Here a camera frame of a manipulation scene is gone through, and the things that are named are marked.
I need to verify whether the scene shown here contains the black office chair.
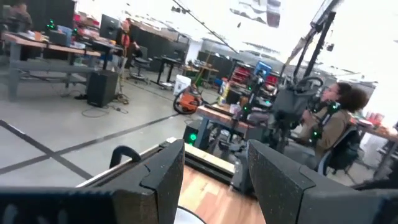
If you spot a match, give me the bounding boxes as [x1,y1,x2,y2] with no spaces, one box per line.
[317,126,364,184]

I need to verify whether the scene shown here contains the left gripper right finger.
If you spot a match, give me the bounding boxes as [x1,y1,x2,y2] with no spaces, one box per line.
[247,139,398,224]

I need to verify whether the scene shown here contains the white plate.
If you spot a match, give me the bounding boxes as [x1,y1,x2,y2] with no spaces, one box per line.
[175,206,206,224]

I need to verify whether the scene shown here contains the black computer monitor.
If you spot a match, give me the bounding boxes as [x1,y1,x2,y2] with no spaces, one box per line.
[99,14,121,40]

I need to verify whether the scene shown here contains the yellow labelled bottle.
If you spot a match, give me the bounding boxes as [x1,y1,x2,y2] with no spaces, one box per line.
[217,81,231,106]

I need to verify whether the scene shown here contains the red storage bins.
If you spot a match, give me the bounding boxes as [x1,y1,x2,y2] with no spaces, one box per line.
[230,66,253,85]

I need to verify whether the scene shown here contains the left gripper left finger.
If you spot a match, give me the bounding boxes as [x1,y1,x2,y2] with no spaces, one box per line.
[0,139,186,224]

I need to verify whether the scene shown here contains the orange shop vacuum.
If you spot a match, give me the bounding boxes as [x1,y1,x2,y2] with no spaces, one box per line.
[172,84,203,115]

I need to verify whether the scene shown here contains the grey workbench wooden top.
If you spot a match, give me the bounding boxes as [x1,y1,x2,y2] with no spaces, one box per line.
[2,32,103,102]

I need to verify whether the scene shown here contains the black computer green light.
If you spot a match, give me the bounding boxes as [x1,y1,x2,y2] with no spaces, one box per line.
[182,119,205,151]

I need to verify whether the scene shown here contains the black stool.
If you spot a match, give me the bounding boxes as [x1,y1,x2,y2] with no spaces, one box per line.
[129,57,152,85]

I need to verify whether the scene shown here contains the red cans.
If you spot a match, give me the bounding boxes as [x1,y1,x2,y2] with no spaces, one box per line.
[364,111,386,126]

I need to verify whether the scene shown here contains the person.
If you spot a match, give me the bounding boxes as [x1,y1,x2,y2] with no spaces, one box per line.
[119,18,141,62]
[6,1,34,34]
[298,81,370,159]

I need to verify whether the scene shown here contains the black camera mast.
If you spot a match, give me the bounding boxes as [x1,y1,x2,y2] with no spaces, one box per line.
[279,0,345,85]

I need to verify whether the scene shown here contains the white bucket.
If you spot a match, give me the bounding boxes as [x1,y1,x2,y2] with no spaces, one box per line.
[172,74,192,96]

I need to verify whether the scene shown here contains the black standing desk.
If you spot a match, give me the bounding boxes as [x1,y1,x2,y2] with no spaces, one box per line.
[154,55,184,87]

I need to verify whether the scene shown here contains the blue crate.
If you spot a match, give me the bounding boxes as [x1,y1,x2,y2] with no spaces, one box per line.
[254,60,273,78]

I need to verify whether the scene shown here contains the wooden table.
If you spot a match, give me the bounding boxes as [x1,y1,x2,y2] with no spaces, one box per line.
[349,119,398,181]

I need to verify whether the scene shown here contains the black computer tower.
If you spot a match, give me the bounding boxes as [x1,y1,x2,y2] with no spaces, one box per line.
[86,70,119,108]

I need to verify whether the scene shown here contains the dark storage cabinet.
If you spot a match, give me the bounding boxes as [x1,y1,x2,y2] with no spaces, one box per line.
[130,24,190,63]

